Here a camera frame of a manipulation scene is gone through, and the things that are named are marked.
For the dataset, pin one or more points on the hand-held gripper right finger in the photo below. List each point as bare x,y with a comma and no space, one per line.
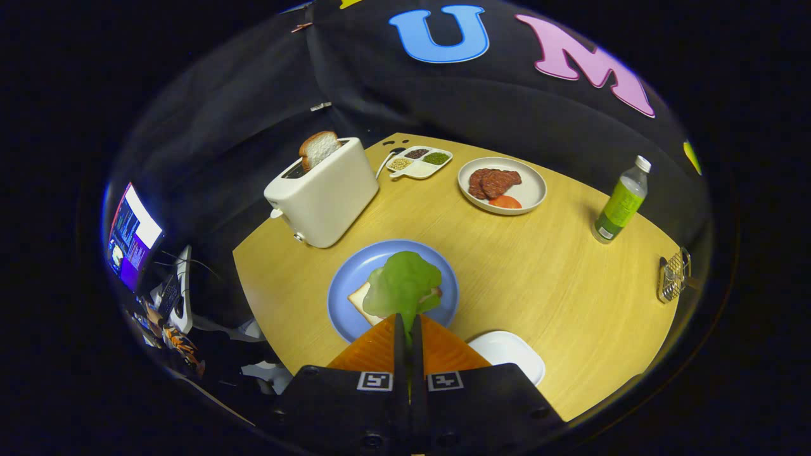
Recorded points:
481,405

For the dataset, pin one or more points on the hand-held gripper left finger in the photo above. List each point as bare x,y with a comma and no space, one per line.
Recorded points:
342,405

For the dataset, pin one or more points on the green lettuce leaf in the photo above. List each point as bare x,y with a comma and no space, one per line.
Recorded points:
402,282

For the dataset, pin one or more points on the toasted bread slice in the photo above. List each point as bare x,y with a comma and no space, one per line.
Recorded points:
317,149

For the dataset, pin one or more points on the white square dish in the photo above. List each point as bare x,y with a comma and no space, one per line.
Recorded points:
513,354

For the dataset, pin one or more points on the white bread slice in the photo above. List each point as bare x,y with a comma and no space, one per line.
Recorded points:
358,302

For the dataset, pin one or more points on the blue round plate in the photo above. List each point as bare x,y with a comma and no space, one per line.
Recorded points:
355,266

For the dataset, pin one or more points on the white stand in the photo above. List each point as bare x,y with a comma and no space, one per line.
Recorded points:
184,291

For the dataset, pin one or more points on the white toaster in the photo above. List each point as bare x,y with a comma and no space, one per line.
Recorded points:
329,202

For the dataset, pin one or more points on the red tomato slice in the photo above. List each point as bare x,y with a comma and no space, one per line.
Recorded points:
505,202

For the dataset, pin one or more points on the brown meat slice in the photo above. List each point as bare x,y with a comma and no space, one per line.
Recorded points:
500,182
475,183

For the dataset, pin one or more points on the round white plate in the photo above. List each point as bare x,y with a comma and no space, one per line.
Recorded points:
532,187

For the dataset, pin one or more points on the white divided bean tray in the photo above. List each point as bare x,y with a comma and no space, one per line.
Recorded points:
418,170

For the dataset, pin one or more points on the clear bottle with green label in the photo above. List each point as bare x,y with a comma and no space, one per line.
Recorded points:
621,202

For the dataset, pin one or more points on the computer monitor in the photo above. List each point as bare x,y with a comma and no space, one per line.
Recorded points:
133,234

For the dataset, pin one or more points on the white clip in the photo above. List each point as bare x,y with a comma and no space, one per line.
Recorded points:
321,106

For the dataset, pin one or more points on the black backdrop cloth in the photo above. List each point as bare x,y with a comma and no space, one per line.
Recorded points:
253,95

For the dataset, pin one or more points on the red clip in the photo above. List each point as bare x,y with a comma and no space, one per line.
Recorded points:
302,27

